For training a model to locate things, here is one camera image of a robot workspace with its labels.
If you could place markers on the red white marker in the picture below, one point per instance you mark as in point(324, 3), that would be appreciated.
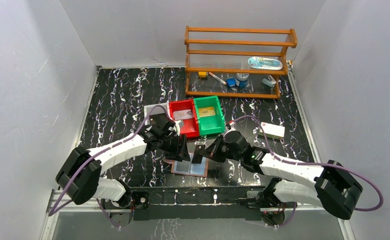
point(217, 78)

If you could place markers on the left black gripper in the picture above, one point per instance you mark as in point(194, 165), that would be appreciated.
point(177, 146)

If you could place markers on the gold yellow card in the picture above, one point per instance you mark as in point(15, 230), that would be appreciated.
point(206, 111)

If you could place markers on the white box red label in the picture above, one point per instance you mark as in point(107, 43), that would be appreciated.
point(272, 131)

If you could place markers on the white plastic bin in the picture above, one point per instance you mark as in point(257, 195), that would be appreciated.
point(154, 112)

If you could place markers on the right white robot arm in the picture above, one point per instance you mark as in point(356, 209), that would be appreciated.
point(328, 187)

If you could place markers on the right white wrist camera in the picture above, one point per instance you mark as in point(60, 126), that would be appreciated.
point(230, 126)

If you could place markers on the grey stapler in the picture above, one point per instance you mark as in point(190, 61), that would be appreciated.
point(269, 81)

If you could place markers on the clear blister package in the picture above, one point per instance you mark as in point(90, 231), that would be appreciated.
point(264, 63)

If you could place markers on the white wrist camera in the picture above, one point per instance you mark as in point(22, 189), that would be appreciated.
point(230, 126)
point(179, 124)

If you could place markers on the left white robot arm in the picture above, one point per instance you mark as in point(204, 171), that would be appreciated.
point(81, 174)

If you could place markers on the blue small block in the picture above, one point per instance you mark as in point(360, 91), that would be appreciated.
point(231, 82)

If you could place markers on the wooden shelf rack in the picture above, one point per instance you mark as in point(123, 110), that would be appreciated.
point(225, 52)

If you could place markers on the yellow small block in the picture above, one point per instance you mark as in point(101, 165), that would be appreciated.
point(203, 74)

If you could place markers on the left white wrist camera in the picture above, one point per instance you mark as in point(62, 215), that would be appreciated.
point(179, 124)

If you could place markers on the white silver card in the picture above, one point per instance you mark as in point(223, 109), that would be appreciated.
point(182, 114)

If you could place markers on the green plastic bin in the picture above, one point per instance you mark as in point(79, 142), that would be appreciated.
point(210, 117)

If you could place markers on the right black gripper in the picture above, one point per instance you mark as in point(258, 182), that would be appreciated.
point(213, 151)

